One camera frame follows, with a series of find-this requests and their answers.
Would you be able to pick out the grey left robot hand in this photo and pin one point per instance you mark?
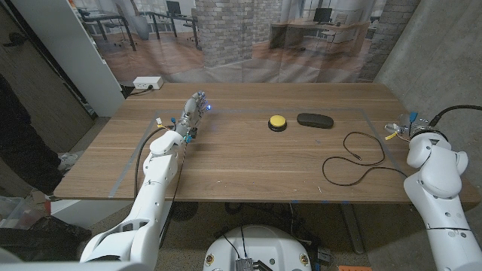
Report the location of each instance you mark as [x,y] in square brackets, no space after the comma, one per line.
[190,114]

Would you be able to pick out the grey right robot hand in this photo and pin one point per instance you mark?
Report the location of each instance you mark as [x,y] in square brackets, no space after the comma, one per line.
[414,126]

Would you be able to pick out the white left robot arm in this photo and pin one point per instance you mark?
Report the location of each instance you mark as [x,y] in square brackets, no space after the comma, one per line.
[154,195]

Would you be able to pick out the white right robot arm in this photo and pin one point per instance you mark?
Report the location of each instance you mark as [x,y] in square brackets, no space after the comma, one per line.
[440,188]

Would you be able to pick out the yellow push button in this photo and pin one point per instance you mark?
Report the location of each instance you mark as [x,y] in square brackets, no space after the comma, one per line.
[278,121]

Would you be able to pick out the black glasses case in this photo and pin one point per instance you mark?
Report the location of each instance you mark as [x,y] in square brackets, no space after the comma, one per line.
[315,120]

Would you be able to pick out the white power strip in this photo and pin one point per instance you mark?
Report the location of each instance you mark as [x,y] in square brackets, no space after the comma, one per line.
[147,82]

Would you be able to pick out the printed office backdrop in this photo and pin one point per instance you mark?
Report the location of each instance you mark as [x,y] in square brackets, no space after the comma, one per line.
[233,41]

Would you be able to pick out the black round floor object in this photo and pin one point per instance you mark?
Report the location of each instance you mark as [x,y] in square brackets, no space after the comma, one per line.
[184,211]

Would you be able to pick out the white sneaker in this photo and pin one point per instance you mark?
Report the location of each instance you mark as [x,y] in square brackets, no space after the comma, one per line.
[69,160]

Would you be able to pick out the white cabinet panel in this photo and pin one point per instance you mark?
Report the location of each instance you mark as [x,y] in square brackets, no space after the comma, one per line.
[71,56]

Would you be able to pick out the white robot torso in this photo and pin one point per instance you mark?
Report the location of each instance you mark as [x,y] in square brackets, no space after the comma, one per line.
[260,248]

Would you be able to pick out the orange floor item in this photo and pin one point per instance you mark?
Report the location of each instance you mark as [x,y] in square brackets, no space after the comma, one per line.
[354,268]

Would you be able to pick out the dark wooden door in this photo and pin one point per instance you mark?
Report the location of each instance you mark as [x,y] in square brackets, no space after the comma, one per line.
[37,86]

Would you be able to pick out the person in dark clothes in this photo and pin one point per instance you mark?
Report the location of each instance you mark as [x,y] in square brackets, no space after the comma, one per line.
[22,150]

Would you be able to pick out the black bag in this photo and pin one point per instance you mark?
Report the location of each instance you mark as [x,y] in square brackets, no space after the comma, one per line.
[37,237]

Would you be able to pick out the clear plastic bin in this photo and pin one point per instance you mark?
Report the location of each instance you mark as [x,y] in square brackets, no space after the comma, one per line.
[17,212]

